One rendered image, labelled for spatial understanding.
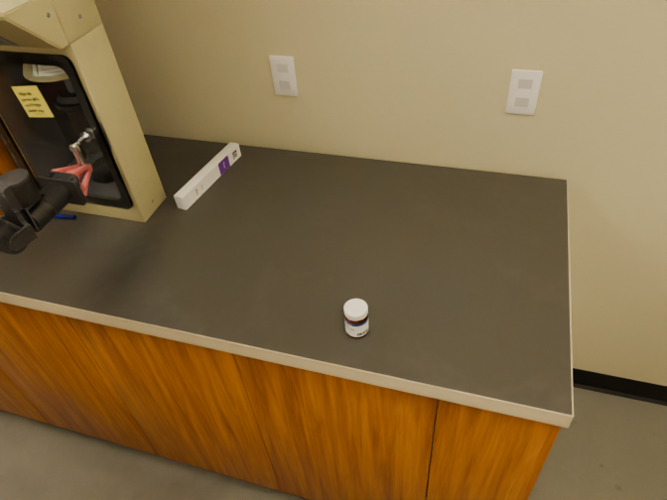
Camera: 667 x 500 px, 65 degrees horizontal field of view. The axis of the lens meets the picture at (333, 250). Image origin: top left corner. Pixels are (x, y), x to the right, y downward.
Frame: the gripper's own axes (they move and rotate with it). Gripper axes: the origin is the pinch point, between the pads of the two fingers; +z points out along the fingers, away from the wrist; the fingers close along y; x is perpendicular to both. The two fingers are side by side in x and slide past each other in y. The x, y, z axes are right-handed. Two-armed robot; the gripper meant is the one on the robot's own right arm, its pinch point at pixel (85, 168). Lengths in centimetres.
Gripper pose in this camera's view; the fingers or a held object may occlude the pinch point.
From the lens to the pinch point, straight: 135.0
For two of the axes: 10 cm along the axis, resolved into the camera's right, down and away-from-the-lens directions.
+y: -9.5, -1.5, 2.6
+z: 2.9, -6.8, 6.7
